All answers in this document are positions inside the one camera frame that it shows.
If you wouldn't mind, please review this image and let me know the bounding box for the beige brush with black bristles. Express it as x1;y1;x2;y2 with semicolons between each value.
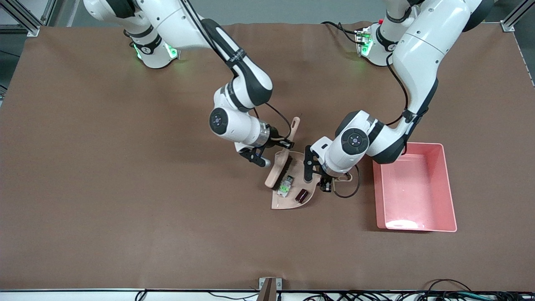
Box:
265;117;301;189

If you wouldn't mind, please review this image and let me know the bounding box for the white green electronic component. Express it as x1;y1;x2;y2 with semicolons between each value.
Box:
278;176;294;197

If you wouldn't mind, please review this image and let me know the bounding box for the beige plastic dustpan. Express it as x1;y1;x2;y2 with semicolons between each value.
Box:
271;151;353;209

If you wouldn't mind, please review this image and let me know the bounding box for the pink plastic bin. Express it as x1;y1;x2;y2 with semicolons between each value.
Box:
373;143;457;232

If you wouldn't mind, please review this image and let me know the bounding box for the brown table mat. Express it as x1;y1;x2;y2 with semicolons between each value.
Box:
0;22;535;291

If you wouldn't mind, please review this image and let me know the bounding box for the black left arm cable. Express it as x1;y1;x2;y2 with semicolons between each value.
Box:
333;52;410;199

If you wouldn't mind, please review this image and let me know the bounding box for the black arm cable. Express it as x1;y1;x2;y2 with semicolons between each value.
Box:
255;102;292;138
333;52;410;199

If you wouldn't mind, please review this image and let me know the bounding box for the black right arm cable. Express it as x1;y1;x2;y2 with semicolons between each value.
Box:
255;102;292;138

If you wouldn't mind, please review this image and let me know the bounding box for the metal table edge bracket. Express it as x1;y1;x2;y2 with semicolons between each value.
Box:
259;277;283;301

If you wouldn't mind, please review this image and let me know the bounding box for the black left base cable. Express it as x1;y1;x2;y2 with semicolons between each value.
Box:
321;21;360;44

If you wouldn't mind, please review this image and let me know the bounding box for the black cable bundle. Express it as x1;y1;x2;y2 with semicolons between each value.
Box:
301;279;535;301

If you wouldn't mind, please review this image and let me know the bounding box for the aluminium frame profile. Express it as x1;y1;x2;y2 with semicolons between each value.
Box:
0;0;57;37
499;0;535;33

